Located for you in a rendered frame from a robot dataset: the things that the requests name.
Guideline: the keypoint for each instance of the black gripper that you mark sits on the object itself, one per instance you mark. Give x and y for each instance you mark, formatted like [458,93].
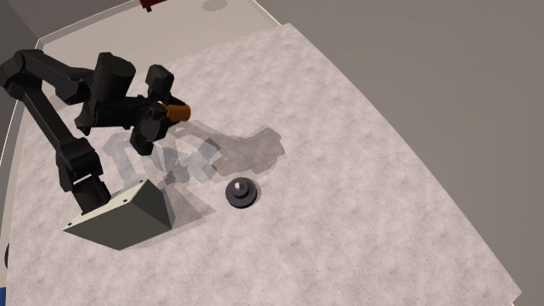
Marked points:
[160,82]

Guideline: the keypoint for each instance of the black round pedestal with silver shaft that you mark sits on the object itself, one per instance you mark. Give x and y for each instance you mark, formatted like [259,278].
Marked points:
[241,193]

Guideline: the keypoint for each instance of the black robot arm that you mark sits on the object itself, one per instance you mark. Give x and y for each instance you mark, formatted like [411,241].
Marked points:
[102,90]

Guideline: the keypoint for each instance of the orange knob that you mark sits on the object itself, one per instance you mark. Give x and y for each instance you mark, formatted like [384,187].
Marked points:
[178,113]

